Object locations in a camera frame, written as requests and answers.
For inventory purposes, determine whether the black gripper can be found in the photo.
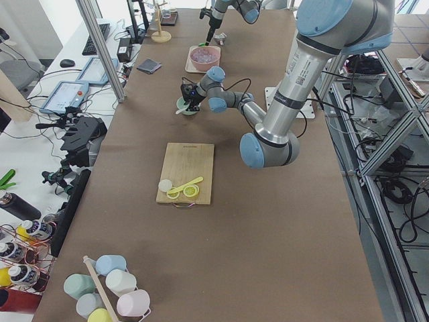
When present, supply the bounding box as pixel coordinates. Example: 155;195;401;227
187;85;205;112
205;13;222;46

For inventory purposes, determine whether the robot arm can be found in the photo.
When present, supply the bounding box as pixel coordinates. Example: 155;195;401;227
180;1;395;168
199;0;295;46

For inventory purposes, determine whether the metal ice scoop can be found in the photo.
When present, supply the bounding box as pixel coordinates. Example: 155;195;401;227
214;33;227;46

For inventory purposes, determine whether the mint green bowl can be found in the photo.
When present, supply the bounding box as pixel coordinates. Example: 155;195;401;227
176;97;201;116

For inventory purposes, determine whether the pile of clear ice cubes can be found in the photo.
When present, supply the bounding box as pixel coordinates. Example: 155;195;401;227
190;48;218;64

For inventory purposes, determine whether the pink bowl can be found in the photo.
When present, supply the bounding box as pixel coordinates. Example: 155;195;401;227
190;46;221;72

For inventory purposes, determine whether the cream rectangular tray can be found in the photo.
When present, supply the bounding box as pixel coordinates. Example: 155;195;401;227
185;46;206;73

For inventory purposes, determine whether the wooden cup stand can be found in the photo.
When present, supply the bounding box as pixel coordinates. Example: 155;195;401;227
151;1;172;43

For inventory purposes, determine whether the wooden cutting board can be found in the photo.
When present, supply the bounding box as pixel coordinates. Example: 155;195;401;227
156;143;215;205

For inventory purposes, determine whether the grey folded cloth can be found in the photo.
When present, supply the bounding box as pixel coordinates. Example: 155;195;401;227
137;58;162;74

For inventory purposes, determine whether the yellow plastic knife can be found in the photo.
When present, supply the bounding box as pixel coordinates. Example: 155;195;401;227
166;176;204;195

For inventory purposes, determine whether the lemon slice front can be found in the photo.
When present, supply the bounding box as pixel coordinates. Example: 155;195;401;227
182;184;200;198

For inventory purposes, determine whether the lemon slice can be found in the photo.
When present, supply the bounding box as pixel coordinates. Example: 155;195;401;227
166;191;181;200
182;184;200;198

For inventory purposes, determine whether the lemon slice rear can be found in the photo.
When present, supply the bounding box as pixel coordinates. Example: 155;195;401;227
166;191;181;200

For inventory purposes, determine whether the teach pendant tablet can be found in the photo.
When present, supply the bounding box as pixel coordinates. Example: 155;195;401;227
39;80;89;114
76;57;108;86

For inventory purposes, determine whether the black keyboard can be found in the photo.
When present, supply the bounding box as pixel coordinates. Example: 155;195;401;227
81;22;111;56

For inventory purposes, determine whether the black computer mouse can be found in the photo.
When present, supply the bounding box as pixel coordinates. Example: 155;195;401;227
60;59;76;68

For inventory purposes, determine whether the light blue cup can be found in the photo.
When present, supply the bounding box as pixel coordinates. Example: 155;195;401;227
95;255;127;276

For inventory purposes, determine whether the white cup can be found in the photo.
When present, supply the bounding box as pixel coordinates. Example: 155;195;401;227
105;269;137;297

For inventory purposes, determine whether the pink cup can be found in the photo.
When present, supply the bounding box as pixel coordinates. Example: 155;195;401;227
117;289;151;317

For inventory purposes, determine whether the mint green cup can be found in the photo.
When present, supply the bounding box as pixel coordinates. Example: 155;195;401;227
63;274;96;300

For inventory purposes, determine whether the wooden cup rack pole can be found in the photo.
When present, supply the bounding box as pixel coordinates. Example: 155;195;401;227
82;255;119;322

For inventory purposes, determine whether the grey cup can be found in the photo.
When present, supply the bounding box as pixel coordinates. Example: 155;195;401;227
76;293;105;319

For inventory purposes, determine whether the yellow cup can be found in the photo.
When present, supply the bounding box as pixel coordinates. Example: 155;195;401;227
87;308;113;322

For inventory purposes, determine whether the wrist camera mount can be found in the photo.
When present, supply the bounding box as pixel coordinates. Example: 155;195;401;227
180;77;196;105
199;7;212;19

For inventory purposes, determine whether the aluminium frame post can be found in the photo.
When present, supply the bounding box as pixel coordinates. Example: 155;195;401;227
76;0;125;103

